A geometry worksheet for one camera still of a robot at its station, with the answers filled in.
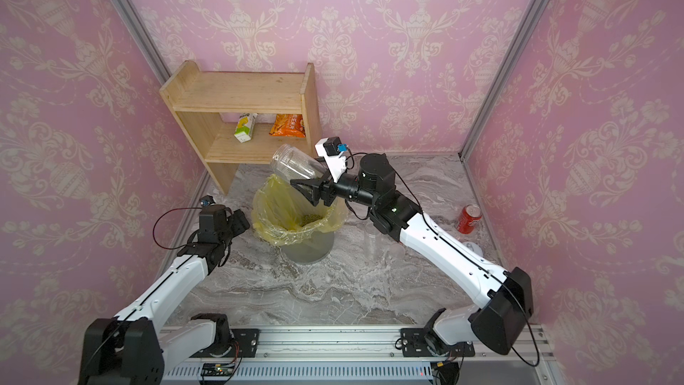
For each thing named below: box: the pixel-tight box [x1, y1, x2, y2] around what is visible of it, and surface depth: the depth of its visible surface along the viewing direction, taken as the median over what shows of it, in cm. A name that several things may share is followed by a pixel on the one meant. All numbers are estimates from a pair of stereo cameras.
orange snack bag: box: [268, 113, 307, 139], surface depth 98 cm
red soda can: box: [456, 204, 482, 235], surface depth 91 cm
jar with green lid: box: [255, 143, 326, 196], surface depth 65 cm
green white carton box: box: [234, 112, 259, 144], surface depth 97 cm
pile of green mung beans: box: [299, 213, 325, 228], surface depth 99 cm
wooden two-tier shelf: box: [159, 60, 325, 195], surface depth 87 cm
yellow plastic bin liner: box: [251, 173, 349, 246], surface depth 75 cm
